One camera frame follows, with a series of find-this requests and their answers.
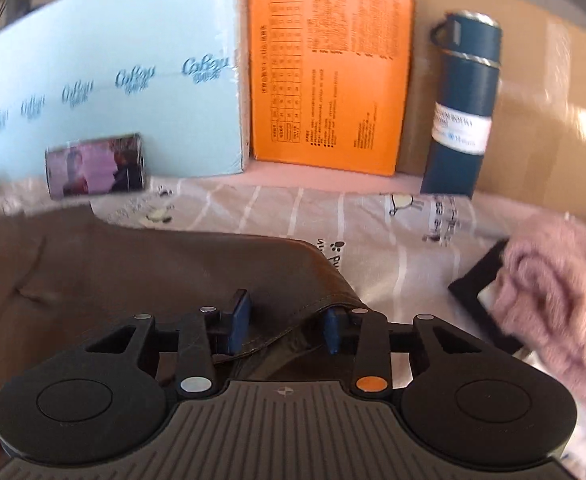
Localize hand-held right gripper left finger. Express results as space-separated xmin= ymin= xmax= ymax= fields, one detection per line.
xmin=86 ymin=289 xmax=253 ymax=400

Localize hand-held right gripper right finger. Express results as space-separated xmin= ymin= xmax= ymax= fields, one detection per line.
xmin=323 ymin=307 xmax=458 ymax=401

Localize brown pants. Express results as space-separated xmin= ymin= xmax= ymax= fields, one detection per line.
xmin=0 ymin=203 xmax=369 ymax=411

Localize grey printed bed sheet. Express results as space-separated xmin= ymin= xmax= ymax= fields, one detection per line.
xmin=0 ymin=174 xmax=586 ymax=471

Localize small picture can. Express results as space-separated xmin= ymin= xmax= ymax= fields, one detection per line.
xmin=45 ymin=133 xmax=147 ymax=201

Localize pink fluffy garment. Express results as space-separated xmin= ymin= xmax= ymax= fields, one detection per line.
xmin=488 ymin=212 xmax=586 ymax=426

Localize dark blue thermos bottle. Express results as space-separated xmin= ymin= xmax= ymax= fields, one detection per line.
xmin=419 ymin=9 xmax=504 ymax=199

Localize light blue printed box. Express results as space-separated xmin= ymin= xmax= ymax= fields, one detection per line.
xmin=0 ymin=0 xmax=250 ymax=186

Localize orange printed box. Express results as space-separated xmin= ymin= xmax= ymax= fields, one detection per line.
xmin=247 ymin=0 xmax=417 ymax=178

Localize brown cardboard box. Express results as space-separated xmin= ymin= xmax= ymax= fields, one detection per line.
xmin=396 ymin=0 xmax=586 ymax=227

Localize black flat frame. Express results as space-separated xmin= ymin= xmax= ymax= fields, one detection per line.
xmin=447 ymin=238 xmax=524 ymax=356

